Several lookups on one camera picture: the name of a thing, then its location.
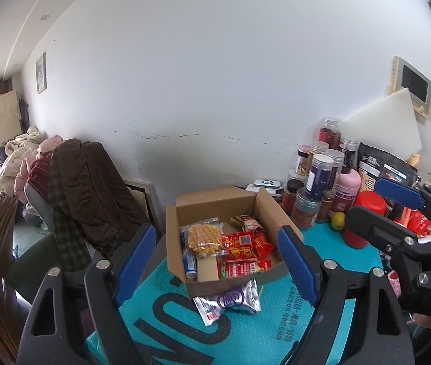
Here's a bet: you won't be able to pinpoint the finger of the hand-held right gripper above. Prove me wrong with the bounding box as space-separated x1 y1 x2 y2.
347 205 418 263
374 178 431 242

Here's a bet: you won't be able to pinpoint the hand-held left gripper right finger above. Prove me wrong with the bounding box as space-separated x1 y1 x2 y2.
276 225 416 365

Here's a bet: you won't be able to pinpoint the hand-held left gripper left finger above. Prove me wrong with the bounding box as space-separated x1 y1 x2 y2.
17 222 157 365

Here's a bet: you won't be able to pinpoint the red snack packet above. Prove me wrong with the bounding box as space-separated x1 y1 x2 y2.
253 234 277 259
221 232 256 261

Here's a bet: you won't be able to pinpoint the blue white bottle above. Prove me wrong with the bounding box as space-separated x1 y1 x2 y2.
181 249 199 278

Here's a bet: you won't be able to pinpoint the long red white packet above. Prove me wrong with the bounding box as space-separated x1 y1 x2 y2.
217 259 273 280

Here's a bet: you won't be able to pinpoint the green brown snack packet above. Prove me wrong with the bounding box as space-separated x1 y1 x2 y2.
231 215 265 234

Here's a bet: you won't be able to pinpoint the waffle packet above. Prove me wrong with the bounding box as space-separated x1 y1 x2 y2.
181 218 226 257

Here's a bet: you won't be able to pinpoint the silver purple snack packet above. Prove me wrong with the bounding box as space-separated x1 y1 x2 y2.
193 279 262 325

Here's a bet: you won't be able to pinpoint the cardboard box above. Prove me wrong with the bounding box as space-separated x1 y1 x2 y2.
165 186 303 299

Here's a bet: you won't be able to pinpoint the person's right hand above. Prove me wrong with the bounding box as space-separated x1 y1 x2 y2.
412 313 431 330

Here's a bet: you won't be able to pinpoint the red canister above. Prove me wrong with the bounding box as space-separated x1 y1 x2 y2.
343 191 387 249

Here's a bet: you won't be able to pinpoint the red plastic packet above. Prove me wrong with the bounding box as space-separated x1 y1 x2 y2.
406 209 431 236

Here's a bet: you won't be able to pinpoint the black pouch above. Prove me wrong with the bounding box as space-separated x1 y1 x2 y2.
356 143 419 214

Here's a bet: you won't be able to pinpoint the pink tray packet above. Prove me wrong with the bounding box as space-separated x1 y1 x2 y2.
388 270 402 297

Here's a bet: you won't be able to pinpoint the pink canister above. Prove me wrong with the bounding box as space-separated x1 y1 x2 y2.
333 170 362 214

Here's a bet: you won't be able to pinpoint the slim jar red label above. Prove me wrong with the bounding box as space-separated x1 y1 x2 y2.
316 190 336 224

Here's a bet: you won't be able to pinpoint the short jar brown contents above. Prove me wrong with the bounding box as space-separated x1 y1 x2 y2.
291 188 321 231

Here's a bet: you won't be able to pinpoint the clear jar black label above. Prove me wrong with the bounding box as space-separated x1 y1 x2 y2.
339 135 360 170

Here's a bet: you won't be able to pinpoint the clear jar white lid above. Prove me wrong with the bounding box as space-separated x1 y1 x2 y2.
326 149 345 191

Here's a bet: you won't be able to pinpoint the small jar black lid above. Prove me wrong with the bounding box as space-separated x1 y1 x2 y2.
282 179 305 214

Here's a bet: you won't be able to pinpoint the white foam board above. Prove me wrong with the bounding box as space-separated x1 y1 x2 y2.
337 87 423 153

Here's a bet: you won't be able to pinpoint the clear jar dark blue label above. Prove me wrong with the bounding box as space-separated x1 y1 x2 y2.
305 153 336 202

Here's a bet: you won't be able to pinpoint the dark plaid cloth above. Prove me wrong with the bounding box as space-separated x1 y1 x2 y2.
48 152 90 270

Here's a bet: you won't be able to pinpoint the brown jacket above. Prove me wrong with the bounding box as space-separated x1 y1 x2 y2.
52 139 151 252

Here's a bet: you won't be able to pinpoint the white black remote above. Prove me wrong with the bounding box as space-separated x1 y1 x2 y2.
246 179 282 194

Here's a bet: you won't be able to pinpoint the tall clear jar red contents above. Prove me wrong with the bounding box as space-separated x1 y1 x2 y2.
318 117 342 151

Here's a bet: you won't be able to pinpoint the jar black lid light contents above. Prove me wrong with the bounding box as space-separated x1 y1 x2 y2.
295 145 311 177

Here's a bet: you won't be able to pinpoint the dark green chair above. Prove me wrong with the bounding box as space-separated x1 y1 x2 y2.
6 232 87 305

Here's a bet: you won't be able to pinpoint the teal bubble mailer mat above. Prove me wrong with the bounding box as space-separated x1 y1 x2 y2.
86 217 385 365

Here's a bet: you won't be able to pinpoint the cream framed dark panel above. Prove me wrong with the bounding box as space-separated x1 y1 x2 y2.
387 56 431 120

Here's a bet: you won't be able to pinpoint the red plaid cloth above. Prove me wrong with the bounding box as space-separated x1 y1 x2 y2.
29 156 54 194

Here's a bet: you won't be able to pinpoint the pile of light clothes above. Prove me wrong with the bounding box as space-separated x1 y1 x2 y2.
0 125 64 206

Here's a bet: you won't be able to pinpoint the cream padded board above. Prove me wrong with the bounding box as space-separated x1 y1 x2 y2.
0 90 22 141

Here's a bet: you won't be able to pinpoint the white picture frame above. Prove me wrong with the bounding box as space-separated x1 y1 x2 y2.
124 179 159 229

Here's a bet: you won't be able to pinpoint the small wall picture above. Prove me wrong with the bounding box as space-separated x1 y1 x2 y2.
35 52 47 94

